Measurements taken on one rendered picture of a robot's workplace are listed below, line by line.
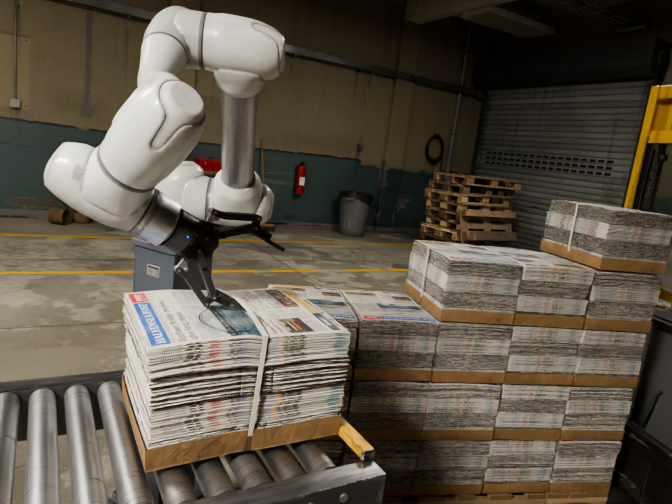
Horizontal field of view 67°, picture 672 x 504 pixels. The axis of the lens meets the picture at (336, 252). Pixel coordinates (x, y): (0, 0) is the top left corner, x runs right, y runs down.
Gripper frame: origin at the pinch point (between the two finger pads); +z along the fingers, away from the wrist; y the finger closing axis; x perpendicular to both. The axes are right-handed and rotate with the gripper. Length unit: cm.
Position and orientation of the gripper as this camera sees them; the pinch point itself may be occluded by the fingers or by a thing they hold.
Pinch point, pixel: (259, 275)
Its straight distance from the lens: 102.7
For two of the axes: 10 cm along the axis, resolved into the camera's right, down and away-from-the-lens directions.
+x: 4.9, 2.2, -8.4
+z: 7.1, 4.6, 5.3
